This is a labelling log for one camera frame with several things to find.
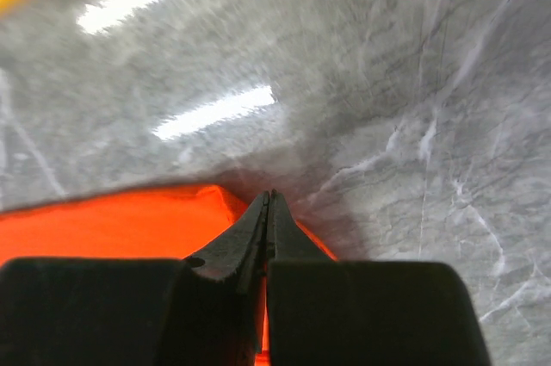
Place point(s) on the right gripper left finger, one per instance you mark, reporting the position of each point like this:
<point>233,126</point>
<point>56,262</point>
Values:
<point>235,257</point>

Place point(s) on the orange t-shirt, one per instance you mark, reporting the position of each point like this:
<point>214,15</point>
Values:
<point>104,282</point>

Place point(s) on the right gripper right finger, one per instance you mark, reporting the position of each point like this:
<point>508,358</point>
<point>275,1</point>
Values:
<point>289,248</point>

